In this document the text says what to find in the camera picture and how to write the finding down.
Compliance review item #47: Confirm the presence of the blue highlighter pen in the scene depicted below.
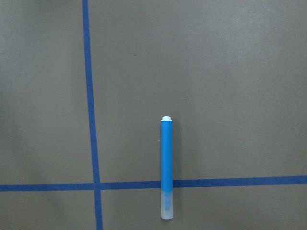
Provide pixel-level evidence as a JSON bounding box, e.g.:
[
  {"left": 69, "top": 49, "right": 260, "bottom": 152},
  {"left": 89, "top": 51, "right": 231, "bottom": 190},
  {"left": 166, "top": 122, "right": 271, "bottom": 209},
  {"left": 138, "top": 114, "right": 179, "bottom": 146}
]
[{"left": 160, "top": 116, "right": 173, "bottom": 220}]

